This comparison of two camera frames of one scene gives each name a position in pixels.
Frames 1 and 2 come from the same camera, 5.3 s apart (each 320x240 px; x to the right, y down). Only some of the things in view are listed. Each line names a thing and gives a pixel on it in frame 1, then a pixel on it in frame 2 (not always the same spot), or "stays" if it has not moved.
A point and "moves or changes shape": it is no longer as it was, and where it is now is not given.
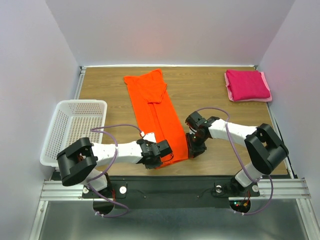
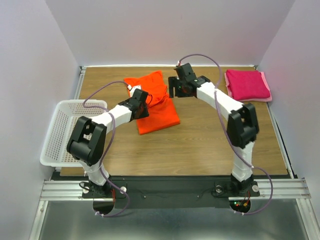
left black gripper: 156,164 -> 145,113
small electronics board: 243,206 stays
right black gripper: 193,149 -> 174,82
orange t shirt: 156,113 moves or changes shape
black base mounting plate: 169,192 stays
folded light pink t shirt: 262,99 stays
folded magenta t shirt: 246,84 stays
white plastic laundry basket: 73,120 stays
